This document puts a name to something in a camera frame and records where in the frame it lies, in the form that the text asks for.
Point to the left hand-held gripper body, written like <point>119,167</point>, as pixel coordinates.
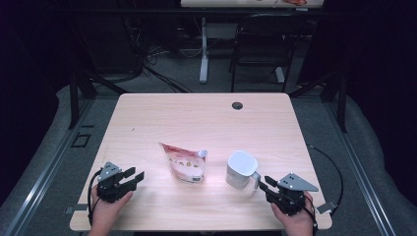
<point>111,188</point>

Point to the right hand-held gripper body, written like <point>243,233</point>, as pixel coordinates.
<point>290,198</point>

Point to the red white spouted refill pouch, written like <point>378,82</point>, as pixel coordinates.
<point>185,164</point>

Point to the person's left hand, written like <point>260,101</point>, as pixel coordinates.
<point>103,214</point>

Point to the person's right hand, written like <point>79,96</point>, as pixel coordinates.
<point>298,224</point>

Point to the grey tape strip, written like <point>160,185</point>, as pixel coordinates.
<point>78,207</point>

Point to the black metal stand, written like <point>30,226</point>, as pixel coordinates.
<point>74,98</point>
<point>343,105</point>

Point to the white table leg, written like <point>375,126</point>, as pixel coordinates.
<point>204,59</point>

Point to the black folding chair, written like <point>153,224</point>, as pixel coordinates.
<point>265,36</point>

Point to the orange item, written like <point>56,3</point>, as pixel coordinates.
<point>295,2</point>

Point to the black floor outlet frame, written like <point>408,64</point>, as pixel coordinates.
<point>73,140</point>

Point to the aluminium floor rail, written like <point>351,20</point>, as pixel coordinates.
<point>360,178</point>
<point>42,178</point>

